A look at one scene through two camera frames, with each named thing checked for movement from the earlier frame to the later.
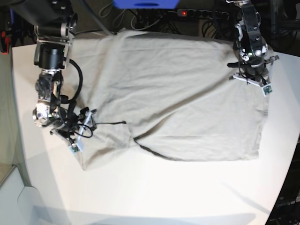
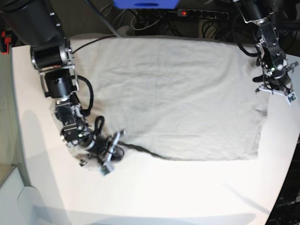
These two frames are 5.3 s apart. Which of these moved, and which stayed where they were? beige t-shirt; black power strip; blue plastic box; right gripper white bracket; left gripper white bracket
Moved: right gripper white bracket; beige t-shirt; left gripper white bracket
Stayed: blue plastic box; black power strip
